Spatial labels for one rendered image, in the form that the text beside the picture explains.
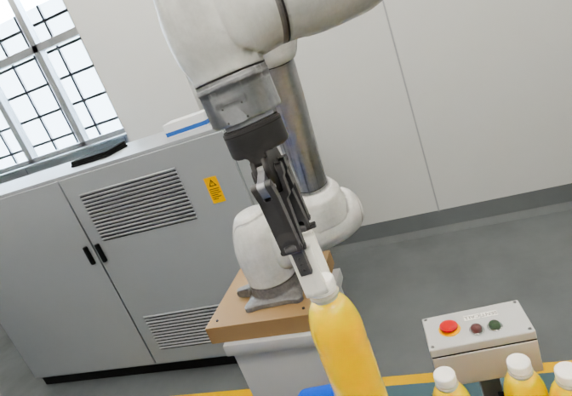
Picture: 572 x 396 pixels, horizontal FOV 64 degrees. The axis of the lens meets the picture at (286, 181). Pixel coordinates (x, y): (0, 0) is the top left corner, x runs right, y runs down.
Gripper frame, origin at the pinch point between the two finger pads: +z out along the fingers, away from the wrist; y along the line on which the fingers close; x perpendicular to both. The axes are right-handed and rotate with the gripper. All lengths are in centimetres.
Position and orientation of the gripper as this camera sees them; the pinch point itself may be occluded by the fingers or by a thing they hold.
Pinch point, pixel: (310, 263)
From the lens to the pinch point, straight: 61.0
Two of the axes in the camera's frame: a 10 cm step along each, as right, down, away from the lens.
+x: 9.1, -3.2, -2.5
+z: 3.8, 9.0, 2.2
